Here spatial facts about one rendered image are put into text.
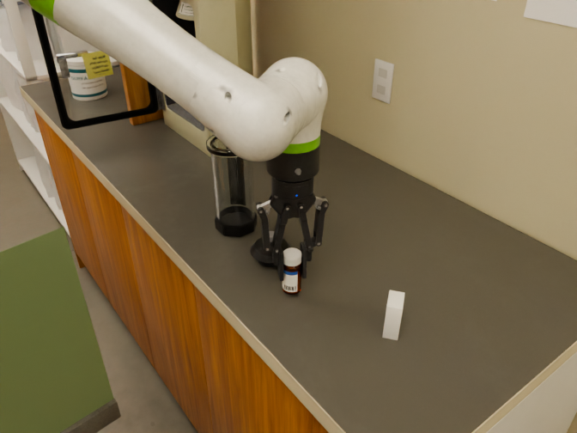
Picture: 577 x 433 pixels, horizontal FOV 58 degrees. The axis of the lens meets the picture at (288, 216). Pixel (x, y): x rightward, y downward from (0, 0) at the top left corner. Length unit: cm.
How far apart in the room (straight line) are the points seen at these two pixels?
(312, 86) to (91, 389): 58
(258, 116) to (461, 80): 78
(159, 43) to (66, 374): 49
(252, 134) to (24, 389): 47
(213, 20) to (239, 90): 77
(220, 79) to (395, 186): 83
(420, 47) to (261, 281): 74
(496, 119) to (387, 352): 64
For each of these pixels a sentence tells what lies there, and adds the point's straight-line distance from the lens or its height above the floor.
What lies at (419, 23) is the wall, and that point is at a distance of 145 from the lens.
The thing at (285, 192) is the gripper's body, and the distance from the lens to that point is 90.
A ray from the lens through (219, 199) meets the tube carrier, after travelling 120.
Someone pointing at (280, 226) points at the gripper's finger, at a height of 111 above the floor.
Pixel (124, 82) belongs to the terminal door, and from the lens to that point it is 176.
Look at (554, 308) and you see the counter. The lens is 117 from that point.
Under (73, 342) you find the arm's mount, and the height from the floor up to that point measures 110.
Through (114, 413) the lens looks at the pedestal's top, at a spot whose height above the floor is 92.
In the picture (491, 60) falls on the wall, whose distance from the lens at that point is 133.
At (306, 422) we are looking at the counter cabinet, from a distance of 105.
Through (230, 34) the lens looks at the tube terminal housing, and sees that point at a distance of 151.
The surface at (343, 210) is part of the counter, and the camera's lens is 133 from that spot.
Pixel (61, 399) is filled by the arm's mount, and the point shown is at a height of 100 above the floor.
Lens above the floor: 166
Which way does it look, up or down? 34 degrees down
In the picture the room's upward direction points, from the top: straight up
